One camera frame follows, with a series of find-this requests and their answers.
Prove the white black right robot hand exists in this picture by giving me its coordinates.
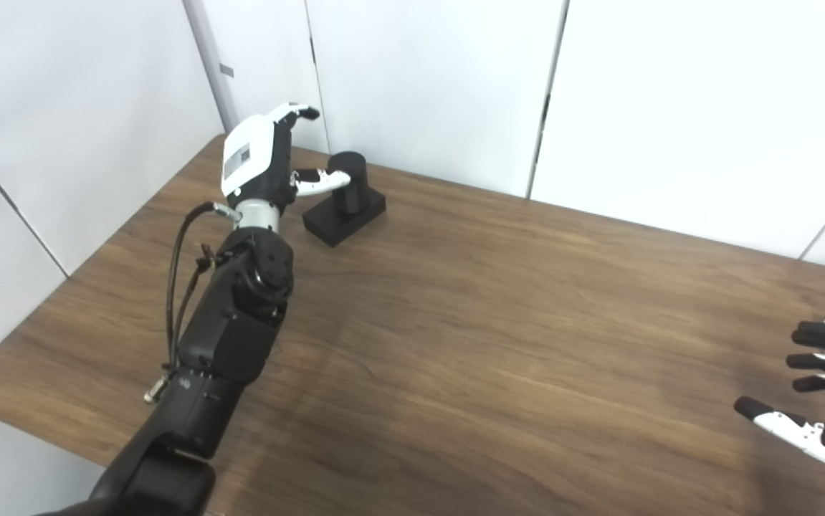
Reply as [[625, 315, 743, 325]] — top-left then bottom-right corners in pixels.
[[733, 320, 825, 477]]

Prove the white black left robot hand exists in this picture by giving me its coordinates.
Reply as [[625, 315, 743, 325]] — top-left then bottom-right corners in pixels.
[[220, 102, 353, 212]]

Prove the black peg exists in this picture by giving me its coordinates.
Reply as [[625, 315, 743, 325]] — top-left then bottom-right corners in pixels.
[[302, 151, 387, 248]]

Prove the grey wall post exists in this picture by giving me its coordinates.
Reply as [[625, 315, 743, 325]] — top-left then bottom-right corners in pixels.
[[183, 0, 242, 133]]

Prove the thin brown left arm wire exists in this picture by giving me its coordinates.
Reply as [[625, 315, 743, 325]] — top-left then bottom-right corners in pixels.
[[172, 244, 216, 345]]

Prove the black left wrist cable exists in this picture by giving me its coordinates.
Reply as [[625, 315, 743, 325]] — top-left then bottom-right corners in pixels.
[[143, 201, 244, 403]]

